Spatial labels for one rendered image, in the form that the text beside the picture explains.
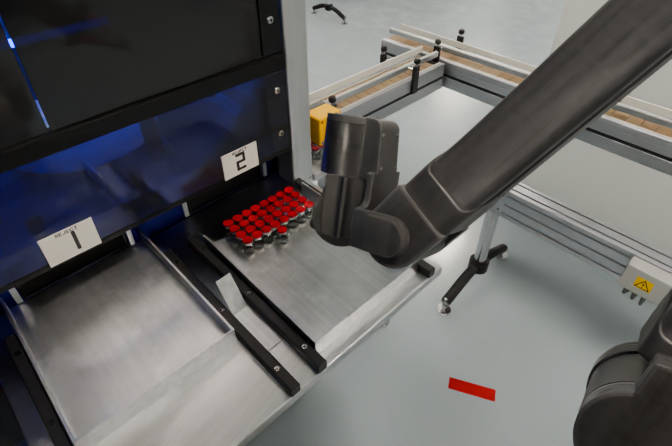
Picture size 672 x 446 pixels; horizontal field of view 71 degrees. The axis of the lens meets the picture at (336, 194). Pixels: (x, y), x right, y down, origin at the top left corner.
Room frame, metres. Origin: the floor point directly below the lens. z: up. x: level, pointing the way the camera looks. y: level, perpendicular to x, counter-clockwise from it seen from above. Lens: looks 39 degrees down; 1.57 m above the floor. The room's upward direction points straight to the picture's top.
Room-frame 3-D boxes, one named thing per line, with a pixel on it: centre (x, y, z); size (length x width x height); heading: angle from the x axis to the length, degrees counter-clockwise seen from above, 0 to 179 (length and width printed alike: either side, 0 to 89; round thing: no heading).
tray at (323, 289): (0.65, 0.06, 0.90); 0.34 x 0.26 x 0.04; 43
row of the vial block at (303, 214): (0.72, 0.12, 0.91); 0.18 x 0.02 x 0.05; 133
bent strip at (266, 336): (0.51, 0.15, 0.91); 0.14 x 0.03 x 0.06; 45
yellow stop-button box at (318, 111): (0.99, 0.04, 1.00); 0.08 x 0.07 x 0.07; 44
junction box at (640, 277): (0.93, -0.92, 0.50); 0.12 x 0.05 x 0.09; 44
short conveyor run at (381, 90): (1.29, -0.07, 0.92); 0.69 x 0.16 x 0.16; 134
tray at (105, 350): (0.50, 0.38, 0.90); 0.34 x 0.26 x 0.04; 44
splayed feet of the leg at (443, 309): (1.35, -0.60, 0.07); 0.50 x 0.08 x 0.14; 134
